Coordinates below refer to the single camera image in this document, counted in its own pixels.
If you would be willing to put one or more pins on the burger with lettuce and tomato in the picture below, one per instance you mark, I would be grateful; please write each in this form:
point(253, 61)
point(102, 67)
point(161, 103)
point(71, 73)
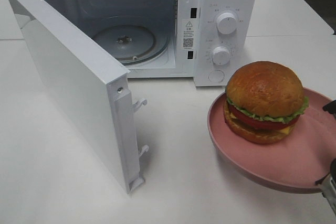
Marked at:
point(264, 101)

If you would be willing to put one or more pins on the white warning label sticker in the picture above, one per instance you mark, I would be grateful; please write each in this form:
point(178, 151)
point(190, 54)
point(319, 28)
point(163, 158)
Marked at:
point(188, 33)

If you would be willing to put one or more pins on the white lower timer knob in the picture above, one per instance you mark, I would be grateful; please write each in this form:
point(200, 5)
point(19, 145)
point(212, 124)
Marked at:
point(221, 55)

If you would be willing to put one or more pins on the white upper microwave knob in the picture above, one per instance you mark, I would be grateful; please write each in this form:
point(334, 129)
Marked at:
point(226, 22)

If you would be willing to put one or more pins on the white microwave door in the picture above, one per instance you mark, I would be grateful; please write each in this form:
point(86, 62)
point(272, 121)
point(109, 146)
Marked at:
point(89, 85)

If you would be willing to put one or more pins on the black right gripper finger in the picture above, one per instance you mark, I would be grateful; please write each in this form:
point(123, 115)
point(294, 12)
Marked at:
point(327, 186)
point(330, 107)

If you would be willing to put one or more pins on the round white door release button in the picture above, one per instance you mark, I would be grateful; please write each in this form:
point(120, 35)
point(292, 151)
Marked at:
point(216, 76)

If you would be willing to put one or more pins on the white microwave oven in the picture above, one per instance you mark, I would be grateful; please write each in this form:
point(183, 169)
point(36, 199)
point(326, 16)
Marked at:
point(164, 19)

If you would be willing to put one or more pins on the glass microwave turntable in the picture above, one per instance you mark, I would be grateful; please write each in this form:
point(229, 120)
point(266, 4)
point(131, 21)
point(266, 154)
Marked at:
point(127, 43)

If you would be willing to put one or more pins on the pink round plate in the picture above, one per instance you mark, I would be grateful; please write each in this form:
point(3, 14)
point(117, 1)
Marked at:
point(292, 165)

